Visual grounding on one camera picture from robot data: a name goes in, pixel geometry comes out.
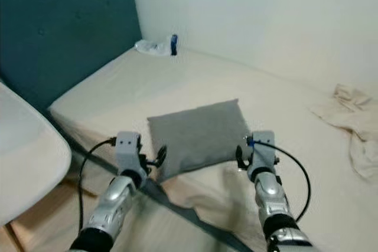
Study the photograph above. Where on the grey pillow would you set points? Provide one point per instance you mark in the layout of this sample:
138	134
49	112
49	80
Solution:
198	134

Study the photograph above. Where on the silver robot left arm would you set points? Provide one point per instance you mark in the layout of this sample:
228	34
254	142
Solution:
109	205

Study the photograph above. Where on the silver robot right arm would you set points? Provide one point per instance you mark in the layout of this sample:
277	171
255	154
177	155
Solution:
270	196

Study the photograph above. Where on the white plastic shell chair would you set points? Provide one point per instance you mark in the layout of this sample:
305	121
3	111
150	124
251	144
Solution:
29	151

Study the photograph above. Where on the bed with beige sheet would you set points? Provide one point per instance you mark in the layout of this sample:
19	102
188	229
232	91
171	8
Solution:
212	81

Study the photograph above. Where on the crumpled beige cloth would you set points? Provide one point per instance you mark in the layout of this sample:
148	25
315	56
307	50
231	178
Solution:
351	119

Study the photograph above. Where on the teal upholstered headboard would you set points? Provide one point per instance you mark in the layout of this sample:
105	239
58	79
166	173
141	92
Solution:
65	33

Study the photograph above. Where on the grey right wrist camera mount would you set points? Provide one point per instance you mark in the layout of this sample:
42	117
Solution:
263	146

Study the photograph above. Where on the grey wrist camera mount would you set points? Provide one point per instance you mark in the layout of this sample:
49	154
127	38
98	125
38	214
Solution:
128	146
263	146

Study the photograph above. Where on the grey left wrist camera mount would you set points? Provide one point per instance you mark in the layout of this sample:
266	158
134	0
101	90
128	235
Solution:
128	146

